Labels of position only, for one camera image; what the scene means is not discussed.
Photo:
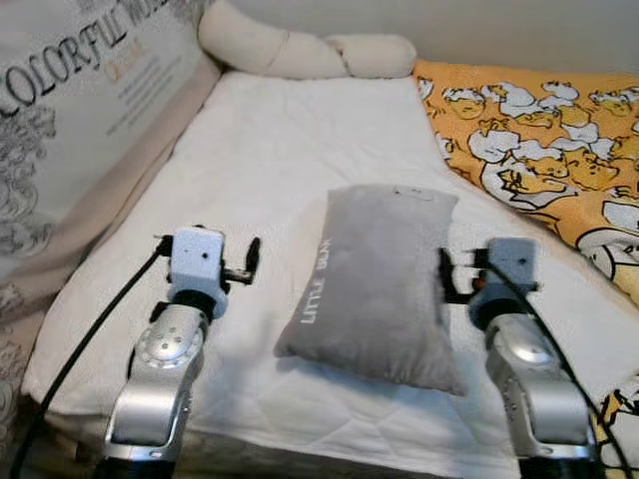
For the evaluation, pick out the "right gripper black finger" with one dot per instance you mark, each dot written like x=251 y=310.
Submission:
x=445 y=274

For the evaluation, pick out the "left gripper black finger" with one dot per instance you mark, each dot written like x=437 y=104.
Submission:
x=254 y=259

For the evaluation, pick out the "grey Little Bear pillow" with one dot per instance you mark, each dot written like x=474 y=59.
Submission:
x=379 y=289

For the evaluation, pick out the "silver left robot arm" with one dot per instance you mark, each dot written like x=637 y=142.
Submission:
x=160 y=379

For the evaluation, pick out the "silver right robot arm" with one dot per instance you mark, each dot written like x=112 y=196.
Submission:
x=539 y=389

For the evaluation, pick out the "white quilted mattress pad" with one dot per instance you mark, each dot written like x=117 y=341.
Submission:
x=260 y=150

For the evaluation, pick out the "yellow cartoon egg blanket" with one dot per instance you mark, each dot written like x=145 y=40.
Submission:
x=539 y=140

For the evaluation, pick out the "grey bed base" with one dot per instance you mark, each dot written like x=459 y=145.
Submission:
x=260 y=461

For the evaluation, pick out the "cream long bolster pillow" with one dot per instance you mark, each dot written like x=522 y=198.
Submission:
x=260 y=45

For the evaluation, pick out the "printed white headboard cushion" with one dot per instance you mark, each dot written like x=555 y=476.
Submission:
x=80 y=100

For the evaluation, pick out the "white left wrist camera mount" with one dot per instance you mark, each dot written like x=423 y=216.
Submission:
x=198 y=259

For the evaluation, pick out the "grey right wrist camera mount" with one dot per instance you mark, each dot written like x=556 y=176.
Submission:
x=514 y=261

